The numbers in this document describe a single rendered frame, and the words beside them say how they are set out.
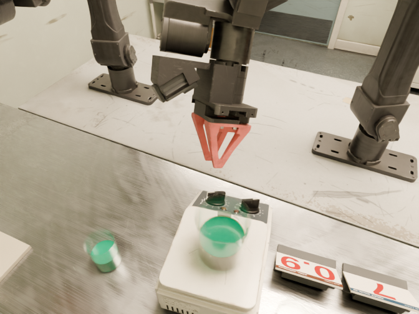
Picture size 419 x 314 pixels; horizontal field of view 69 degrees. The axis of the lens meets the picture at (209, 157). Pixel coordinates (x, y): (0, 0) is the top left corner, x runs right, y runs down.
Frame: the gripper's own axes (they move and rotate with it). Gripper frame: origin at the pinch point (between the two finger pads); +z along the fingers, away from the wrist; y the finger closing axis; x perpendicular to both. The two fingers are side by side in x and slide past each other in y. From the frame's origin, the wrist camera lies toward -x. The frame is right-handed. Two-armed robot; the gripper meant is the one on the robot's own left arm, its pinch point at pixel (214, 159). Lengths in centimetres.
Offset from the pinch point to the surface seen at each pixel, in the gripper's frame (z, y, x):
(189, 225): 7.4, 6.6, -5.4
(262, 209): 7.0, 4.3, 8.0
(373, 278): 12.6, 16.6, 21.0
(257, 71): -14.1, -38.6, 27.8
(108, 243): 14.2, -0.8, -15.1
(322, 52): -40, -203, 192
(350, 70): -27, -169, 198
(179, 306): 15.7, 12.1, -7.5
